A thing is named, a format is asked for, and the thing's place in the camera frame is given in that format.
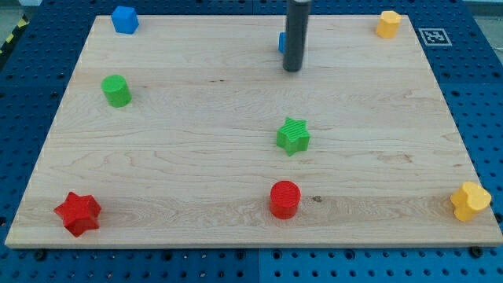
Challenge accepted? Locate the blue cube block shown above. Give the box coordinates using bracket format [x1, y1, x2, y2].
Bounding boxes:
[111, 6, 139, 35]

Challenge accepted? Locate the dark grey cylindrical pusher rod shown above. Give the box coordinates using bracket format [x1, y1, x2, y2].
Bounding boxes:
[283, 0, 312, 72]

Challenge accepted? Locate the green cylinder block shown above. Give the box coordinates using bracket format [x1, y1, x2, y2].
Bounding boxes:
[101, 75, 132, 108]

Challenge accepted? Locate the red cylinder block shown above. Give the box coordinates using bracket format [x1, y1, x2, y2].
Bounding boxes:
[270, 180, 302, 219]

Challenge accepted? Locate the red star block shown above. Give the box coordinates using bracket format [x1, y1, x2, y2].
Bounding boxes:
[53, 192, 101, 237]

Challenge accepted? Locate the green star block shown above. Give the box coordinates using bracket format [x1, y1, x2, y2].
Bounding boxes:
[276, 117, 310, 156]

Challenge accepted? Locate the small blue block behind rod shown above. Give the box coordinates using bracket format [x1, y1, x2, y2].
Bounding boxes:
[277, 32, 285, 53]

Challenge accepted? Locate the yellow heart block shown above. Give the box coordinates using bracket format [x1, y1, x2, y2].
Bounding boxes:
[450, 182, 492, 222]

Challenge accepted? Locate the wooden board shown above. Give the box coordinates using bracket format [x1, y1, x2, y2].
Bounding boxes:
[6, 15, 502, 249]

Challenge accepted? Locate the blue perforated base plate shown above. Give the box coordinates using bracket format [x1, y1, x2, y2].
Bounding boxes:
[1, 0, 502, 282]

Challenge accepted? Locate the yellow hexagon block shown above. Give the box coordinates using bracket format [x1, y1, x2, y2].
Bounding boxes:
[375, 10, 402, 39]

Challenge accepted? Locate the white fiducial marker tag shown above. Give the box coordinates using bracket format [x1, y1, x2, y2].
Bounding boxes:
[419, 28, 452, 46]

